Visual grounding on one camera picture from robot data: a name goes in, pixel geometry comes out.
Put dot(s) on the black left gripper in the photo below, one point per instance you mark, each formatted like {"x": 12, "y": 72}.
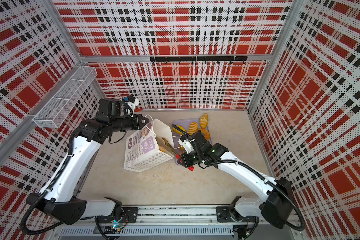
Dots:
{"x": 137, "y": 118}

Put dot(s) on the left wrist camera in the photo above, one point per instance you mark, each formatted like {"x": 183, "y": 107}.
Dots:
{"x": 130, "y": 104}

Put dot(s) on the black wall hook rail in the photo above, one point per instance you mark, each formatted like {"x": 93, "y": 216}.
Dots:
{"x": 199, "y": 59}

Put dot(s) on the small croissant bread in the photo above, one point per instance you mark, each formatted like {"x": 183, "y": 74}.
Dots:
{"x": 204, "y": 120}

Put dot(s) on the yellow sweet potato bread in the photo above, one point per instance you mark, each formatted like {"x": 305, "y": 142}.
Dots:
{"x": 178, "y": 129}

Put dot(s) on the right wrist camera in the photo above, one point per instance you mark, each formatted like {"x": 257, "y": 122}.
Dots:
{"x": 187, "y": 145}

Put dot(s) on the lilac plastic tray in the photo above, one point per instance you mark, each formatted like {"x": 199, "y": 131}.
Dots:
{"x": 200, "y": 143}

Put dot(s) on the glazed ring donut bread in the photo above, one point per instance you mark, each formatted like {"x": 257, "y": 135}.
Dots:
{"x": 205, "y": 133}

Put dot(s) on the striped oval bread roll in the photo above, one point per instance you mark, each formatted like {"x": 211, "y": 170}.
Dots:
{"x": 193, "y": 127}

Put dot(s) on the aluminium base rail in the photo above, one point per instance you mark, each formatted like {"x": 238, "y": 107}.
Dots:
{"x": 168, "y": 220}

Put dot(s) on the white wire mesh basket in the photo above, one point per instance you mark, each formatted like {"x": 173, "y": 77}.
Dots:
{"x": 57, "y": 109}

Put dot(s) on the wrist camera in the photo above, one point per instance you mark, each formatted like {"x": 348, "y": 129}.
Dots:
{"x": 130, "y": 104}
{"x": 187, "y": 145}

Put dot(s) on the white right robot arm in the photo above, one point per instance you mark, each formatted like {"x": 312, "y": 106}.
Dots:
{"x": 275, "y": 203}

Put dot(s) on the red handled metal tongs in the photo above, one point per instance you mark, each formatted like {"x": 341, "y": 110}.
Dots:
{"x": 173, "y": 153}

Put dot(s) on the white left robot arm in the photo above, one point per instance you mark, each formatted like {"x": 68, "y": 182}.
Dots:
{"x": 57, "y": 197}

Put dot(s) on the white printed paper bag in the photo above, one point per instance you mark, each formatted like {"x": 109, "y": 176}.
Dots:
{"x": 142, "y": 148}

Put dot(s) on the sugar dusted orange bread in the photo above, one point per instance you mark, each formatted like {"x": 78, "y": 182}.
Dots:
{"x": 168, "y": 146}

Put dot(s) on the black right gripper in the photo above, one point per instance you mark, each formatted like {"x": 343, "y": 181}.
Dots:
{"x": 184, "y": 157}

